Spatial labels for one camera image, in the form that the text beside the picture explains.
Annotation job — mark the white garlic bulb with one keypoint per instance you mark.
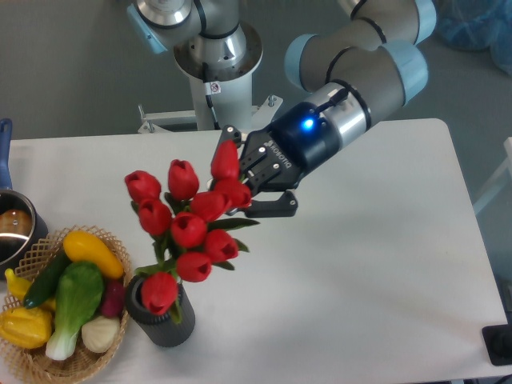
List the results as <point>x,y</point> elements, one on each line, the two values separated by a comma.
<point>99,334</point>

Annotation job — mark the blue handled saucepan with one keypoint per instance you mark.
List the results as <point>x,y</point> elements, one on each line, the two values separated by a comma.
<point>21,225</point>

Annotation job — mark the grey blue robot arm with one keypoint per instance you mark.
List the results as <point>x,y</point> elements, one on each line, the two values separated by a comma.
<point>354,78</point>

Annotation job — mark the dark grey ribbed vase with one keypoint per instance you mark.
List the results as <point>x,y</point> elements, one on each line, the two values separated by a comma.
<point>162,330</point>

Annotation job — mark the white frame at right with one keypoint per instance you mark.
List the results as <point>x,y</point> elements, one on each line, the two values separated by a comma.
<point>495,183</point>

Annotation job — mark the green bok choy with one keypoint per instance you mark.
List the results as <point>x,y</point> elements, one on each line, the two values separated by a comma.
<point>78,295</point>

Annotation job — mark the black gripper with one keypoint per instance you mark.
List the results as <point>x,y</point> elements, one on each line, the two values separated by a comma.
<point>278,156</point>

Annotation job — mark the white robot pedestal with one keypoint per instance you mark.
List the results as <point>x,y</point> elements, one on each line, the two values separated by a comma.
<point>220,73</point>

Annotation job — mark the red tulip bouquet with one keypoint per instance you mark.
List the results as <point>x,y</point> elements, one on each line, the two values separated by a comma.
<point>190,228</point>

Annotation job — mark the woven wicker basket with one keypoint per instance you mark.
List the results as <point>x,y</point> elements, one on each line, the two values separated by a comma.
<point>33,366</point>

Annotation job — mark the blue plastic bag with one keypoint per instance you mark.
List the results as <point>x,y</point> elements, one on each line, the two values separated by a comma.
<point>477,26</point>

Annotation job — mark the yellow ribbed pumpkin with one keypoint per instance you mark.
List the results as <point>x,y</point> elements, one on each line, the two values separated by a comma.
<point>26,328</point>

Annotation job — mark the small yellow gourd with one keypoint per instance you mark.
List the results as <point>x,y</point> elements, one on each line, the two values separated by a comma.
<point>18,287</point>

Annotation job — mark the green cucumber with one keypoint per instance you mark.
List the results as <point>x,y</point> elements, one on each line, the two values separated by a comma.
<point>45,284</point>

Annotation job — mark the yellow squash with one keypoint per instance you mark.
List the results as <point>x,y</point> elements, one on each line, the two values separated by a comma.
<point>81,246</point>

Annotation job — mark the dark red radish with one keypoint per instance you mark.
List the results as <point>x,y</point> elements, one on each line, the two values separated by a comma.
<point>113,299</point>

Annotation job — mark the black device at edge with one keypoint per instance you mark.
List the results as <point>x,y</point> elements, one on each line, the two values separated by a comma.
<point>498,344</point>

